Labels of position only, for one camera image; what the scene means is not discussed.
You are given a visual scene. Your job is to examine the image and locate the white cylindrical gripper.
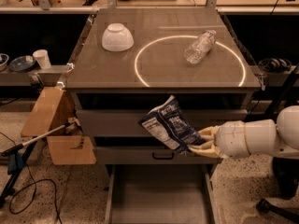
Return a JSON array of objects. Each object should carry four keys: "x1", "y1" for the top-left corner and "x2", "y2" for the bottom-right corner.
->
[{"x1": 189, "y1": 119, "x2": 278, "y2": 159}]

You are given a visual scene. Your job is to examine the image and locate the blue chip bag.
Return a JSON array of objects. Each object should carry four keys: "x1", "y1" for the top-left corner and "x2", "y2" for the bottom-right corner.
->
[{"x1": 138, "y1": 95, "x2": 205, "y2": 153}]

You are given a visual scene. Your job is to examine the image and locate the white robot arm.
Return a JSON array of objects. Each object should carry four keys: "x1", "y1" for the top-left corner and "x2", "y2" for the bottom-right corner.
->
[{"x1": 189, "y1": 105, "x2": 299, "y2": 159}]

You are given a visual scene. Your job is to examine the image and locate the grey open bottom drawer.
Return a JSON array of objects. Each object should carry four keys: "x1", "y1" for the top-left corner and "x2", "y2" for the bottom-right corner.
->
[{"x1": 105, "y1": 164, "x2": 219, "y2": 224}]

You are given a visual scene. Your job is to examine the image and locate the grey middle drawer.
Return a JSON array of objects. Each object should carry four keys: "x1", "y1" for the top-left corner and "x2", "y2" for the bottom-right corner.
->
[{"x1": 93, "y1": 137, "x2": 222, "y2": 164}]

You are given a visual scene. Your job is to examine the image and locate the grey top drawer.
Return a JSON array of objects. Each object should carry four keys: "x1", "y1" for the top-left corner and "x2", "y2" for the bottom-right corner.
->
[{"x1": 75, "y1": 92, "x2": 249, "y2": 138}]

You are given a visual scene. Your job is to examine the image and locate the grey drawer cabinet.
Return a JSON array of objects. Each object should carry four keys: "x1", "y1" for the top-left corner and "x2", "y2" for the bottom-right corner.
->
[{"x1": 65, "y1": 7, "x2": 262, "y2": 179}]

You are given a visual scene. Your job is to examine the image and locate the clear plastic water bottle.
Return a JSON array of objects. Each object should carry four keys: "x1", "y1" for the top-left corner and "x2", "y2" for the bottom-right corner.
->
[{"x1": 184, "y1": 30, "x2": 216, "y2": 64}]

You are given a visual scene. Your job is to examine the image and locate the white upturned bowl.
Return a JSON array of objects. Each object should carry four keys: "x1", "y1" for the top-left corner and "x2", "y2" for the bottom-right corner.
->
[{"x1": 102, "y1": 23, "x2": 134, "y2": 52}]

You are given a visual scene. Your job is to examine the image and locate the grey side shelf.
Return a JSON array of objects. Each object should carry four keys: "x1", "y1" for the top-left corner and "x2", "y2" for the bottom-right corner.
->
[{"x1": 0, "y1": 65, "x2": 67, "y2": 87}]

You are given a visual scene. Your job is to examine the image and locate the white paper cup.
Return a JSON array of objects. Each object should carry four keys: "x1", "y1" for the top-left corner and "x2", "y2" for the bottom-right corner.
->
[{"x1": 33, "y1": 49, "x2": 51, "y2": 69}]

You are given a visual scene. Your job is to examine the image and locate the reacher grabber tool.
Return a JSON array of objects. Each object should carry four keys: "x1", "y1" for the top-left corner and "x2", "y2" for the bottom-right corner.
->
[{"x1": 0, "y1": 118, "x2": 80, "y2": 207}]

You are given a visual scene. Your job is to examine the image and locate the blue grey plate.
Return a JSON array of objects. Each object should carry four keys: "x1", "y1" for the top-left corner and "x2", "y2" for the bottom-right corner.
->
[{"x1": 8, "y1": 55, "x2": 36, "y2": 72}]

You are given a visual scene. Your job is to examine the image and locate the grey bowl at edge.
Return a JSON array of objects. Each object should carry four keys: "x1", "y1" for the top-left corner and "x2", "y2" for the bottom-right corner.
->
[{"x1": 0, "y1": 53, "x2": 9, "y2": 72}]

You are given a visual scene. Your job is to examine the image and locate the coiled black cable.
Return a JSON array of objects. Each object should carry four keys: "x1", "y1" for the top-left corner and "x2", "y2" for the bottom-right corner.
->
[{"x1": 258, "y1": 57, "x2": 293, "y2": 74}]

